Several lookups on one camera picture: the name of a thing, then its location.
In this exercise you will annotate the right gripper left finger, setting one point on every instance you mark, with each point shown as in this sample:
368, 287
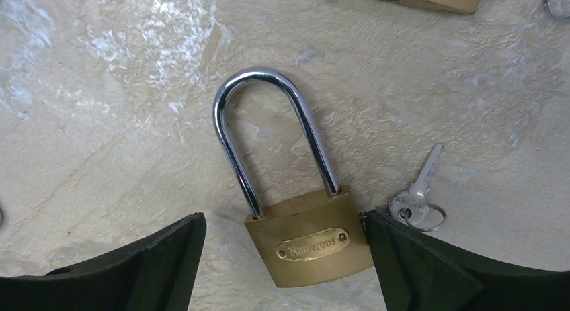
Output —
156, 272

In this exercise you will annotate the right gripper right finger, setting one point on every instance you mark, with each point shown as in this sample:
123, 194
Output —
420, 272

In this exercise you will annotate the small silver key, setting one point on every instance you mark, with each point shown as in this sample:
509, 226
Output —
411, 206

